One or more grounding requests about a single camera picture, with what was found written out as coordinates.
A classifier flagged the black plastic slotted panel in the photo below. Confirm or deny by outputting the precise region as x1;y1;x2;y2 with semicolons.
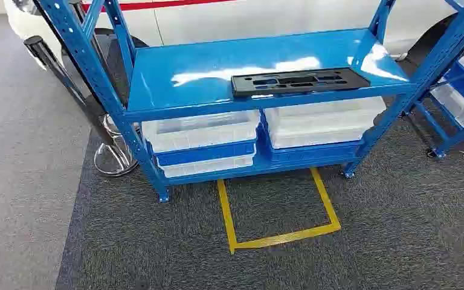
230;67;372;99

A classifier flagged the yellow floor tape rectangle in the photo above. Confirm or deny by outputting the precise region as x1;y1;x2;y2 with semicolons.
216;167;341;255

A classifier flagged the white car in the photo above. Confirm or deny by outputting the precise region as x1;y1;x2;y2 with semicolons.
2;0;464;71

